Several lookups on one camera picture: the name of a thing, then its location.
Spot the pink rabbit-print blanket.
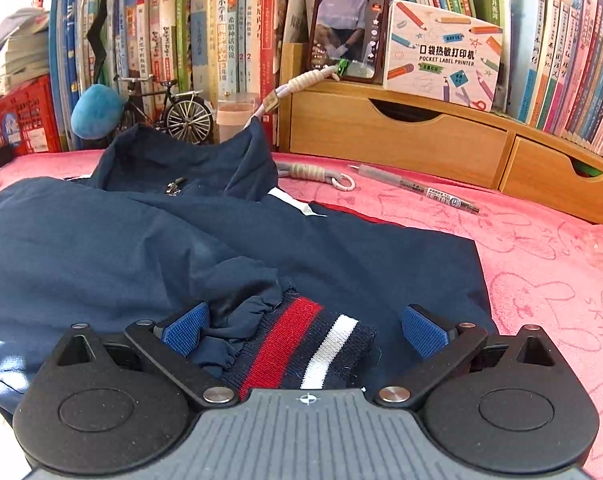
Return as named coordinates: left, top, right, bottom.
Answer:
left=0, top=150, right=603, bottom=480

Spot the smartphone with lit screen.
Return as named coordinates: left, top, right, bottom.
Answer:
left=306, top=0, right=395, bottom=85

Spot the grey pen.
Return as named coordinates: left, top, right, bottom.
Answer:
left=349, top=162, right=482, bottom=216

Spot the navy and white jacket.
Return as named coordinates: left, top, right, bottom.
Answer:
left=0, top=120, right=498, bottom=411

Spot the white pencil-print box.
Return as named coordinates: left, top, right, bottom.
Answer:
left=383, top=0, right=505, bottom=113

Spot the small round blue plush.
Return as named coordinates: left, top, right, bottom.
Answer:
left=70, top=84, right=127, bottom=141

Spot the beige charging cable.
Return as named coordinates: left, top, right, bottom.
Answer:
left=251, top=60, right=356, bottom=193

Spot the translucent pink cup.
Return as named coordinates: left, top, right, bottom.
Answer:
left=216, top=92, right=262, bottom=147

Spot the row of upright books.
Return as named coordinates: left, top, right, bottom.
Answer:
left=48, top=0, right=309, bottom=152

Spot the wooden drawer organizer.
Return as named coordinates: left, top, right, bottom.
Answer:
left=276, top=42, right=603, bottom=226

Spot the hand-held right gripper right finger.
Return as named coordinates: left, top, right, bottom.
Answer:
left=374, top=304, right=557, bottom=408

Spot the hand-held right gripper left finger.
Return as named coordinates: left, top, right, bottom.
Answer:
left=56, top=301, right=240, bottom=408

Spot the row of red blue books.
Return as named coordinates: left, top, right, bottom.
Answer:
left=504, top=0, right=603, bottom=167

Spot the stack of papers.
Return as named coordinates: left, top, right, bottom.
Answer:
left=0, top=7, right=50, bottom=106

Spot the miniature bicycle model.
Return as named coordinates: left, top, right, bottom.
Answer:
left=114, top=75, right=217, bottom=147

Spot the red plastic crate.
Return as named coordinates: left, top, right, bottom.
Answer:
left=0, top=75, right=63, bottom=167

